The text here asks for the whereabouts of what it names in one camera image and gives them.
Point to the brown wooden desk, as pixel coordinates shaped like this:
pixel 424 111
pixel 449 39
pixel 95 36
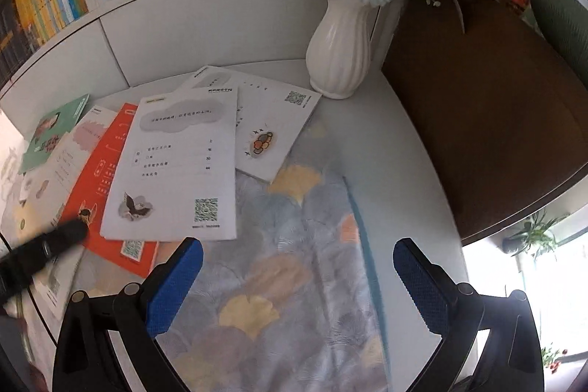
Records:
pixel 482 121

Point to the window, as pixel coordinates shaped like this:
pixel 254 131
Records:
pixel 496 282

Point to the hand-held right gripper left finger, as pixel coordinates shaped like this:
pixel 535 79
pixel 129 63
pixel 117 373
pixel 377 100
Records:
pixel 177 286

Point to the beige illustrated sheet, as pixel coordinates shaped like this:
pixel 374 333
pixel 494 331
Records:
pixel 11 171

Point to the white bookshelf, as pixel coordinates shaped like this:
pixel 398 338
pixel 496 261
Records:
pixel 206 20

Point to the red flowering plant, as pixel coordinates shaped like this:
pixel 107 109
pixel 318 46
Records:
pixel 553 360

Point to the red book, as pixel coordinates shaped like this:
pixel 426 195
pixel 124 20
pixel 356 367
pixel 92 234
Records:
pixel 92 180

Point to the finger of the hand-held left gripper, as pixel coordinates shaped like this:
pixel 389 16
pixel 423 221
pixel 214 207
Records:
pixel 46 245

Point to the white booklet stones print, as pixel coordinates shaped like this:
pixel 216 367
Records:
pixel 271 121

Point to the white booklet bird print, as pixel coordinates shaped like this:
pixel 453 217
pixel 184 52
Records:
pixel 170 162

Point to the teal green illustrated book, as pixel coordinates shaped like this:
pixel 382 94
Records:
pixel 50 130

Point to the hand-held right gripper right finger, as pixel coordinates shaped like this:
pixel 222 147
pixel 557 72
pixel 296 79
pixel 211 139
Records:
pixel 420 286

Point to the dark green chair back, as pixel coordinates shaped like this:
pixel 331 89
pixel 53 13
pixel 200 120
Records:
pixel 560 20

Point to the small potted green plant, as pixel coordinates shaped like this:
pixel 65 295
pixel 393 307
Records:
pixel 533 236

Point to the white ribbed vase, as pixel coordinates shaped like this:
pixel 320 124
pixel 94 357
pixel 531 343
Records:
pixel 340 52

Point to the printed blanket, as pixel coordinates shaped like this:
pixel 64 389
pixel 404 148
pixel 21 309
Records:
pixel 285 282

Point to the white booklet pink print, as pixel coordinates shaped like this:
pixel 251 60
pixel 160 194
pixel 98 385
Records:
pixel 69 158

